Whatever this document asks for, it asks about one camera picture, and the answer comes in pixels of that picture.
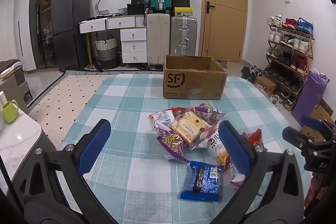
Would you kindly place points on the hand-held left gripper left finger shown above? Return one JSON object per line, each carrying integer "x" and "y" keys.
{"x": 95, "y": 145}

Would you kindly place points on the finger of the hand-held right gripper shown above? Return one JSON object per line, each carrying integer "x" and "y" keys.
{"x": 312, "y": 123}
{"x": 292, "y": 134}

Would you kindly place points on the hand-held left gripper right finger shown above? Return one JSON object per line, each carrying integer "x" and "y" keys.
{"x": 235, "y": 150}

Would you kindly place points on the white noodle snack bag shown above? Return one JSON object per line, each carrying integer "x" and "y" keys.
{"x": 219, "y": 153}

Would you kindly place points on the red cookie packet pink filling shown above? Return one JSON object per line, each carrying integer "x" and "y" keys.
{"x": 253, "y": 138}

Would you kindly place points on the blue cookie packet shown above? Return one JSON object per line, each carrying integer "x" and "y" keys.
{"x": 202, "y": 179}

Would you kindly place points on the purple snack bag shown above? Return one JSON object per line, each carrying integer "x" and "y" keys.
{"x": 210, "y": 112}
{"x": 172, "y": 144}

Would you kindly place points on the yellow cake packet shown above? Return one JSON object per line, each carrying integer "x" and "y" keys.
{"x": 186, "y": 127}

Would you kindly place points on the red cookie packet brown filling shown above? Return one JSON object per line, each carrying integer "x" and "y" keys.
{"x": 177, "y": 110}

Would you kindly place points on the white printed snack packet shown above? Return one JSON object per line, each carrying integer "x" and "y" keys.
{"x": 164, "y": 119}

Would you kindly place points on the brown cardboard box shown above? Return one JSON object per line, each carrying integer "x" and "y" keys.
{"x": 191, "y": 82}

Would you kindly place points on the open cardboard box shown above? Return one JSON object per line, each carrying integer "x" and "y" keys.
{"x": 319, "y": 115}

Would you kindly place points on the purple gift bag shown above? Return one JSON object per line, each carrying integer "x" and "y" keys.
{"x": 311, "y": 98}

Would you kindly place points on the cream dotted rug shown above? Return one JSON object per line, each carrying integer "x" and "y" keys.
{"x": 65, "y": 98}

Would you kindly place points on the small cardboard box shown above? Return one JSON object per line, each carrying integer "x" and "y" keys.
{"x": 265, "y": 85}

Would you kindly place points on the teal checkered tablecloth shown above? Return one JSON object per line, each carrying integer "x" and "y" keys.
{"x": 131, "y": 98}

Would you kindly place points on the pile of black shoes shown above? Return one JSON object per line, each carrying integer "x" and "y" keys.
{"x": 250, "y": 73}

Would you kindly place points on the metal shoe rack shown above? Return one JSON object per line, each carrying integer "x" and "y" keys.
{"x": 311, "y": 48}

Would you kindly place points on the marble side table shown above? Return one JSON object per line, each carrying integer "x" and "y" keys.
{"x": 18, "y": 142}

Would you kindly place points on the rows of shoes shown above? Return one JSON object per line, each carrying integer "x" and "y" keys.
{"x": 291, "y": 43}

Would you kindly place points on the green mug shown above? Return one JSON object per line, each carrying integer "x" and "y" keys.
{"x": 10, "y": 112}

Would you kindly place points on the woven laundry basket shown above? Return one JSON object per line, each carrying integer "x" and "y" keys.
{"x": 106, "y": 52}

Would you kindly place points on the grey armchair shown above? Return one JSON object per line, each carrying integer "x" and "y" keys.
{"x": 13, "y": 77}

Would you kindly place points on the white drawer desk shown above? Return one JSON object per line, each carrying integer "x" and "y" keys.
{"x": 132, "y": 37}

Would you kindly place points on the beige suitcase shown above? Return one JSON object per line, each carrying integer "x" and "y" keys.
{"x": 157, "y": 40}

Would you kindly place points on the dark grey refrigerator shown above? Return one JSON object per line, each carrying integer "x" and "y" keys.
{"x": 69, "y": 24}

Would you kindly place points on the silver suitcase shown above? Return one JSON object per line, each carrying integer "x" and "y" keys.
{"x": 183, "y": 35}

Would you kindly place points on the oval metal-framed mirror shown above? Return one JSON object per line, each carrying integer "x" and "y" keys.
{"x": 101, "y": 2}

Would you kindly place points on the wooden door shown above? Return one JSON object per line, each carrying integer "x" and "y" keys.
{"x": 225, "y": 3}

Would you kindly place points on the yellow shoe box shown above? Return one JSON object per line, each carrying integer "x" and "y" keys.
{"x": 183, "y": 11}

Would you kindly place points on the dark glass wardrobe cabinet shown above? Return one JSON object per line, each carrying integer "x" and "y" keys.
{"x": 42, "y": 3}

